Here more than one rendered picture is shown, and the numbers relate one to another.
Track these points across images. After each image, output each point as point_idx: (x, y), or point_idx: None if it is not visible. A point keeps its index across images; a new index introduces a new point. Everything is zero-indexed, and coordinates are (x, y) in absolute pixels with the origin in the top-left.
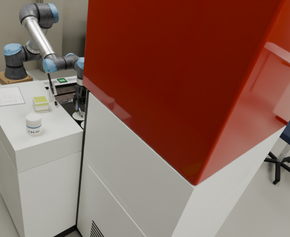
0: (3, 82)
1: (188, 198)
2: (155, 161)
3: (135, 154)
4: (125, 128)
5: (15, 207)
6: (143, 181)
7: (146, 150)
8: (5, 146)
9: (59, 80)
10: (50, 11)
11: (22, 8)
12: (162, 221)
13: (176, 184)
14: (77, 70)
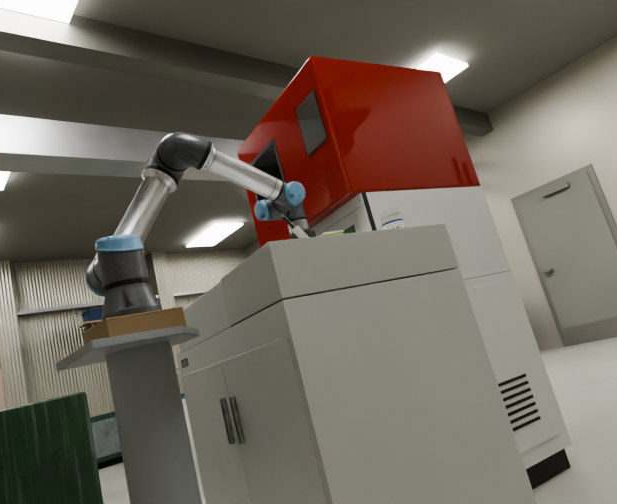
0: (163, 316)
1: (485, 197)
2: (456, 194)
3: (443, 208)
4: (423, 191)
5: (475, 418)
6: (462, 225)
7: (447, 193)
8: (416, 257)
9: None
10: None
11: (187, 133)
12: (492, 241)
13: (475, 196)
14: (298, 207)
